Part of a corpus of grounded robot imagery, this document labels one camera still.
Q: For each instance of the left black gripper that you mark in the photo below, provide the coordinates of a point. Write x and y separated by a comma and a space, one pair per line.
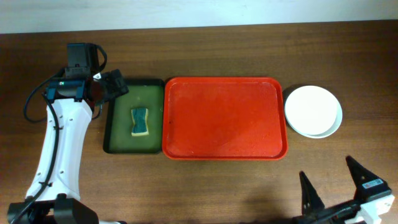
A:
115, 84

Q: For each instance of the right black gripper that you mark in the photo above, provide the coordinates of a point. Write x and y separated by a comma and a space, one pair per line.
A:
308, 200

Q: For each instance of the yellow green sponge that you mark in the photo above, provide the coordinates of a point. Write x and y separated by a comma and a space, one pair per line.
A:
139, 120

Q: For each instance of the mint green plate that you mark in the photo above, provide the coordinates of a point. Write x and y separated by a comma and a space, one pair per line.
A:
334, 127

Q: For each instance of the white plate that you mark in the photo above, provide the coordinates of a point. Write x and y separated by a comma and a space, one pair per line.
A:
311, 111

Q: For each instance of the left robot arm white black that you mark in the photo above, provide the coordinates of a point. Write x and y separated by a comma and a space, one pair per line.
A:
53, 196

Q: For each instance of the dark green tray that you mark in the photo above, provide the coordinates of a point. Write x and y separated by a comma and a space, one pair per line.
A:
143, 93

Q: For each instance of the red plastic tray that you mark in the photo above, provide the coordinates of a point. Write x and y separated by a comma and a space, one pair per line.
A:
224, 118

